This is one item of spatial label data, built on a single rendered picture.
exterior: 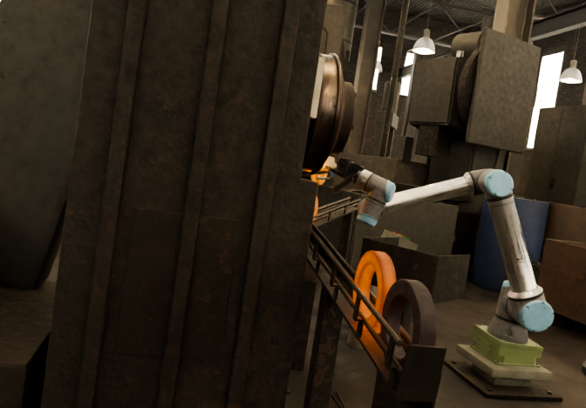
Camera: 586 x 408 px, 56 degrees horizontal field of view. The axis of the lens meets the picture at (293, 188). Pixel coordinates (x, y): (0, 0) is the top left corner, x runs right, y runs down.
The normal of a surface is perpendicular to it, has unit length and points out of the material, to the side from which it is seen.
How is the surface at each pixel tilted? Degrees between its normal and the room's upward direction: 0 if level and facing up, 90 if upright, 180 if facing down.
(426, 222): 90
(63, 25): 90
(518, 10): 90
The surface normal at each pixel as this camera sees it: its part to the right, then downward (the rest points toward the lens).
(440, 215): 0.44, 0.11
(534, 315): 0.00, 0.16
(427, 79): -0.84, -0.07
